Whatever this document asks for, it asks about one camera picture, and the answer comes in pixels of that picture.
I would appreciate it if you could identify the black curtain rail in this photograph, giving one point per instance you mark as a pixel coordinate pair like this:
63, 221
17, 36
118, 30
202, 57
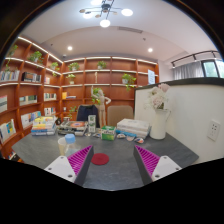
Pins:
195, 55

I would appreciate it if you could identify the colourful book stack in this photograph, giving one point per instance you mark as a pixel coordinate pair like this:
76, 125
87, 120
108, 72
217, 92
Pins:
43, 126

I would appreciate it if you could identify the wooden artist mannequin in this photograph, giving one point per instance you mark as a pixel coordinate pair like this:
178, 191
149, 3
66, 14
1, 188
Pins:
102, 106

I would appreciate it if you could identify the white vase with flowers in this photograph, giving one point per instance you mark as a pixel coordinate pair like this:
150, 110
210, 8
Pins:
159, 125

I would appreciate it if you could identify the wooden wall shelf unit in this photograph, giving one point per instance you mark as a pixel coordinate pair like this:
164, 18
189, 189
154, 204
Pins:
110, 76

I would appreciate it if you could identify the green and white box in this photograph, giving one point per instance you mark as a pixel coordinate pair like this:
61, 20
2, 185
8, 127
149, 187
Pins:
108, 133

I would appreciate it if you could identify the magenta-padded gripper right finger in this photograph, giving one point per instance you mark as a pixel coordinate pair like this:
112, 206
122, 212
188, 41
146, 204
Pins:
148, 161

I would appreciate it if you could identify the branched ceiling lamp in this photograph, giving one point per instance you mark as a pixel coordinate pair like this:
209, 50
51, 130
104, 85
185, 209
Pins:
106, 7

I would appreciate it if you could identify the dark book stack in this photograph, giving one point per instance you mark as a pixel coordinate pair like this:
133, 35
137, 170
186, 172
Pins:
73, 127

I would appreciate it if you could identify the beige chair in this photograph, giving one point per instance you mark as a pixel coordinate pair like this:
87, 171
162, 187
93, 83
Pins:
120, 115

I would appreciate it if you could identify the dark blue chair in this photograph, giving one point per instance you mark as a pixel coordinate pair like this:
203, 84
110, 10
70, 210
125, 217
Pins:
86, 113

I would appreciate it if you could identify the white book stack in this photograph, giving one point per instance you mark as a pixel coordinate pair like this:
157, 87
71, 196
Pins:
133, 126

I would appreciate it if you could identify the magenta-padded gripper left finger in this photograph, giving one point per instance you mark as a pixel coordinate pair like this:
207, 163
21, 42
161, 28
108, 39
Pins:
80, 161

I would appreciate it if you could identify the grey curtain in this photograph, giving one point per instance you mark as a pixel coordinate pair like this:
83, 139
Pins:
188, 70

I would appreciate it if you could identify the clear blue-capped water bottle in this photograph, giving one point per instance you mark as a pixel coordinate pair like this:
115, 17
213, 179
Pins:
70, 138

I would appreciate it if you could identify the round recessed ceiling light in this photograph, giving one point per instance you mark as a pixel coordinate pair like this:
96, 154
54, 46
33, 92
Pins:
150, 50
69, 48

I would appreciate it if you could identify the white paper sheet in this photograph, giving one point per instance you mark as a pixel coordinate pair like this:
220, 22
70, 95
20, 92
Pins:
151, 76

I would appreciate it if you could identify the ceiling air vent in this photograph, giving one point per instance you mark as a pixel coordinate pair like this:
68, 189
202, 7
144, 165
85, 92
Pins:
130, 29

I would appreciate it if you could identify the cream cup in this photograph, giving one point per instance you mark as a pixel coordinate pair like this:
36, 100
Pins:
61, 146

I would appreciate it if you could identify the small printed badge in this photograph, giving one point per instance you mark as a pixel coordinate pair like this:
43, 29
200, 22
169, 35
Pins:
121, 135
139, 140
130, 138

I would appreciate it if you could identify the white and green carton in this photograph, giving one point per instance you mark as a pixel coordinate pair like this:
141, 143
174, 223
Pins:
91, 124

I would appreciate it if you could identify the white wall socket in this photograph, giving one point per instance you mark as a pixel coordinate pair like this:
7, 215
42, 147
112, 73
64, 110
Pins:
213, 130

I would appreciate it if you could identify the flat round red coaster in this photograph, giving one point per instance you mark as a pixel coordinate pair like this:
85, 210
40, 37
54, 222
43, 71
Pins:
100, 159

